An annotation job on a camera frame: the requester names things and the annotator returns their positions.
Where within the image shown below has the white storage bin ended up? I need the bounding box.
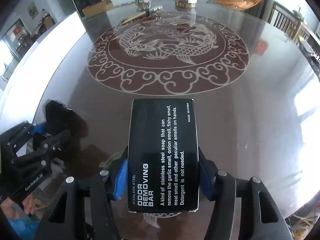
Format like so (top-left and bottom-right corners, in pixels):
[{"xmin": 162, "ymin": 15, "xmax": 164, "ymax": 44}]
[{"xmin": 1, "ymin": 11, "xmax": 86, "ymax": 132}]

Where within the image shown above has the framed wall picture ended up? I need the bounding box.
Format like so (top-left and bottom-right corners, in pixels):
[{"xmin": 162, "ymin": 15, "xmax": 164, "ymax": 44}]
[{"xmin": 27, "ymin": 1, "xmax": 39, "ymax": 20}]

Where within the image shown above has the silver origami ornament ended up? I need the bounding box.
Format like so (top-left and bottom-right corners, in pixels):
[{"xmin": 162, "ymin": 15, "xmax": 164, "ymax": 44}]
[{"xmin": 135, "ymin": 0, "xmax": 151, "ymax": 12}]

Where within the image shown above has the black odor bar box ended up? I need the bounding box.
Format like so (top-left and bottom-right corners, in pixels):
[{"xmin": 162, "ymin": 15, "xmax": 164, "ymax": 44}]
[{"xmin": 127, "ymin": 99, "xmax": 200, "ymax": 213}]

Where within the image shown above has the wooden dining chair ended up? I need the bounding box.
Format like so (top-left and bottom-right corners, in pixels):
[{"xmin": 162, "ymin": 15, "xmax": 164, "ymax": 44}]
[{"xmin": 268, "ymin": 1, "xmax": 310, "ymax": 43}]

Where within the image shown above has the wood and metal pen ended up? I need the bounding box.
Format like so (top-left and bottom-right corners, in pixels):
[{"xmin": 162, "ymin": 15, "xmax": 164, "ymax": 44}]
[{"xmin": 120, "ymin": 5, "xmax": 163, "ymax": 25}]

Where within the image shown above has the person's left hand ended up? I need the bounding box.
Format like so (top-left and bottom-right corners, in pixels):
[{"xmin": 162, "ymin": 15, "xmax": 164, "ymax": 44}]
[{"xmin": 1, "ymin": 194, "xmax": 35, "ymax": 219}]

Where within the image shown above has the cardboard box on floor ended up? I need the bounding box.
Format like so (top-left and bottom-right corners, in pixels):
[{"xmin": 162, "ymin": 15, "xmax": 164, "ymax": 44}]
[{"xmin": 82, "ymin": 0, "xmax": 114, "ymax": 18}]

